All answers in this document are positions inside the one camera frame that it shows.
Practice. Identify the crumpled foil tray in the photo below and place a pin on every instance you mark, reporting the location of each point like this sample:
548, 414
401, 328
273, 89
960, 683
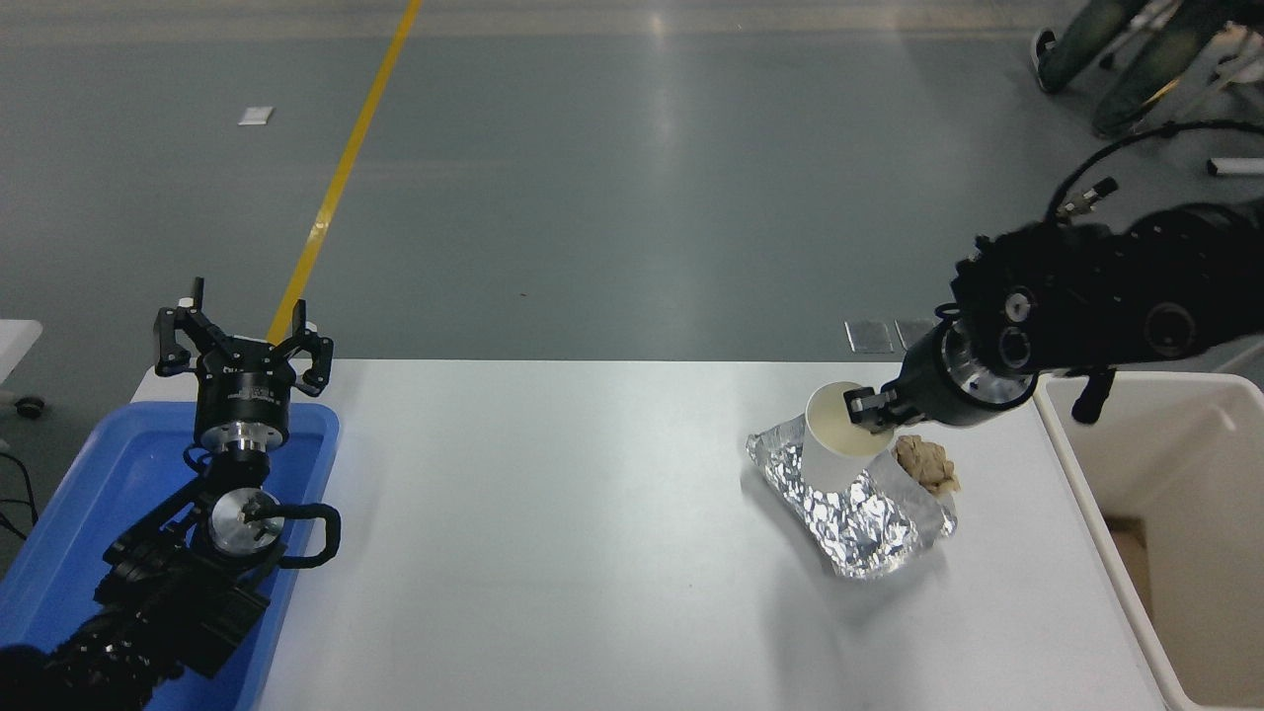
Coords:
859, 523

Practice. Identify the large pale bin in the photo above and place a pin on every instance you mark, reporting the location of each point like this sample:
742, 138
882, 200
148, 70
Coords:
1165, 464

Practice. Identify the white side table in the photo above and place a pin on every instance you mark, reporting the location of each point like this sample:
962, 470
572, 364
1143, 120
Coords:
15, 348

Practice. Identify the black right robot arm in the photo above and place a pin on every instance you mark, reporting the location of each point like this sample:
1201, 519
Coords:
1106, 296

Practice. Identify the white swivel chair base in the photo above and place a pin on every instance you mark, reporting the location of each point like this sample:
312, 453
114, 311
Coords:
1215, 74

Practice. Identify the white flat bar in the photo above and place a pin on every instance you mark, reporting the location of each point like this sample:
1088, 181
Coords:
1236, 167

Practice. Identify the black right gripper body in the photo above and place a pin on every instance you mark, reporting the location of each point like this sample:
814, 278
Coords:
923, 383

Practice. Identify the white paper cup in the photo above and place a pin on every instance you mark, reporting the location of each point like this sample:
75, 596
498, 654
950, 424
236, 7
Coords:
829, 444

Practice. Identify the black castor wheel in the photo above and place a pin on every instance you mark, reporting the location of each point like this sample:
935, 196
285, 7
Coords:
31, 406

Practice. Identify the grey floor plate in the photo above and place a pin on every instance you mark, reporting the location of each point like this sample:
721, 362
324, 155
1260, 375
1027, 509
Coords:
869, 336
913, 331

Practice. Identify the crumpled tan paper ball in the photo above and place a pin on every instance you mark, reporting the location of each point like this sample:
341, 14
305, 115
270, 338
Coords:
928, 464

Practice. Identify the blue plastic tray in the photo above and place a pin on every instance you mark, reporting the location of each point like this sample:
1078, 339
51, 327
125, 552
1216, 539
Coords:
109, 464

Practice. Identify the person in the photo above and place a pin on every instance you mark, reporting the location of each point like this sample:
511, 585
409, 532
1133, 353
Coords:
1076, 44

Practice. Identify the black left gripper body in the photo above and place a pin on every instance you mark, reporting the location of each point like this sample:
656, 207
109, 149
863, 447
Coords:
242, 397

